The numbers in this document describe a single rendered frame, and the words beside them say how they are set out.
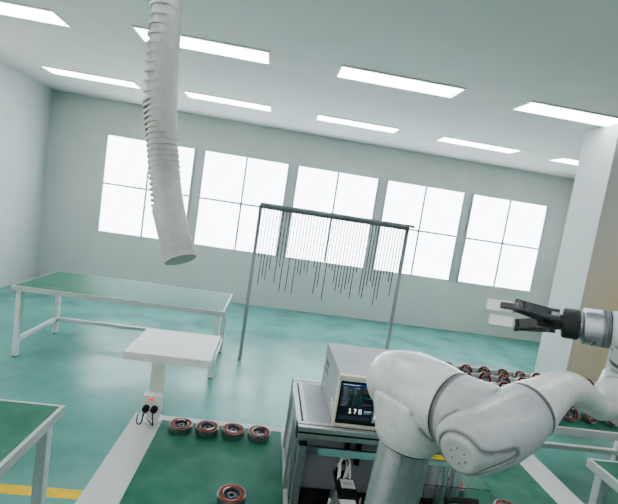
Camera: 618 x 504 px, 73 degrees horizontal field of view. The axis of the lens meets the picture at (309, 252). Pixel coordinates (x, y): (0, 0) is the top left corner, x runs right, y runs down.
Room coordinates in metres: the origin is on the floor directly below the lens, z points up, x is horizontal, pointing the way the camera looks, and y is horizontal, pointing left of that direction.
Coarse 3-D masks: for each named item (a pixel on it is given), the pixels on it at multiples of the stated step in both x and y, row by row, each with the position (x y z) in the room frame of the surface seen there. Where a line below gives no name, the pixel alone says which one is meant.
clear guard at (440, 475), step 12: (432, 468) 1.42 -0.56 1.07; (444, 468) 1.44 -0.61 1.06; (432, 480) 1.35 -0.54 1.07; (444, 480) 1.36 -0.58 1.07; (456, 480) 1.37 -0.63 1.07; (468, 480) 1.38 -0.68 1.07; (480, 480) 1.39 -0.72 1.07; (432, 492) 1.31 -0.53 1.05; (444, 492) 1.32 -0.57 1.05; (456, 492) 1.32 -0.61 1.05; (468, 492) 1.33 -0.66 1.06; (480, 492) 1.34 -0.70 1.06
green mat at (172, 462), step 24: (168, 432) 1.92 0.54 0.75; (192, 432) 1.95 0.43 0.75; (144, 456) 1.71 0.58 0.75; (168, 456) 1.73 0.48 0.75; (192, 456) 1.76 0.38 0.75; (216, 456) 1.79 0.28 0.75; (240, 456) 1.81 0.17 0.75; (264, 456) 1.84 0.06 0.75; (144, 480) 1.56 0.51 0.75; (168, 480) 1.58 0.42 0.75; (192, 480) 1.60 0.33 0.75; (216, 480) 1.62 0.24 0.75; (240, 480) 1.65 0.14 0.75; (264, 480) 1.67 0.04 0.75
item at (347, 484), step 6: (336, 474) 1.56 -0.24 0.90; (342, 474) 1.57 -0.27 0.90; (348, 474) 1.57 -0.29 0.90; (336, 480) 1.52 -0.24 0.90; (342, 480) 1.49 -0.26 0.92; (348, 480) 1.50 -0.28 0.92; (336, 486) 1.49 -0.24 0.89; (342, 486) 1.46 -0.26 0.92; (348, 486) 1.46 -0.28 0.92; (354, 486) 1.47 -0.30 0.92; (336, 492) 1.54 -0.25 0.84; (342, 492) 1.44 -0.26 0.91; (348, 492) 1.45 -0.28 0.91; (354, 492) 1.45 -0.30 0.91; (342, 498) 1.44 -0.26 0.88; (348, 498) 1.45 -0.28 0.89; (354, 498) 1.45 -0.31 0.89
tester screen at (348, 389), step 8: (344, 384) 1.52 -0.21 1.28; (352, 384) 1.53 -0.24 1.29; (344, 392) 1.52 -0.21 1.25; (352, 392) 1.53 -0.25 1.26; (360, 392) 1.53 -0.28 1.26; (368, 392) 1.53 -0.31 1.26; (344, 400) 1.53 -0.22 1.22; (352, 400) 1.53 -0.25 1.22; (360, 400) 1.53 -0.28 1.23; (368, 400) 1.53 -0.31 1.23; (344, 408) 1.53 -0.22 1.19; (360, 408) 1.53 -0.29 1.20; (368, 408) 1.53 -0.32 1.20; (360, 416) 1.53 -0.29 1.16; (368, 416) 1.54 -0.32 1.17
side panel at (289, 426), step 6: (288, 408) 1.89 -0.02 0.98; (288, 414) 1.89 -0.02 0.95; (288, 420) 1.89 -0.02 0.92; (288, 426) 1.89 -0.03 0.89; (294, 426) 1.64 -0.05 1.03; (288, 432) 1.85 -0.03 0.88; (288, 438) 1.81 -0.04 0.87; (282, 444) 1.91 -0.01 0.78; (288, 444) 1.67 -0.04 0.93; (282, 450) 1.87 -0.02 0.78; (288, 450) 1.64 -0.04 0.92; (282, 456) 1.83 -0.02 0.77; (288, 456) 1.64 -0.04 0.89; (282, 462) 1.79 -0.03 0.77; (288, 462) 1.64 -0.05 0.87; (282, 468) 1.76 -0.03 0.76; (282, 474) 1.72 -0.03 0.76; (282, 480) 1.68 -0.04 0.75; (282, 486) 1.65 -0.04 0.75
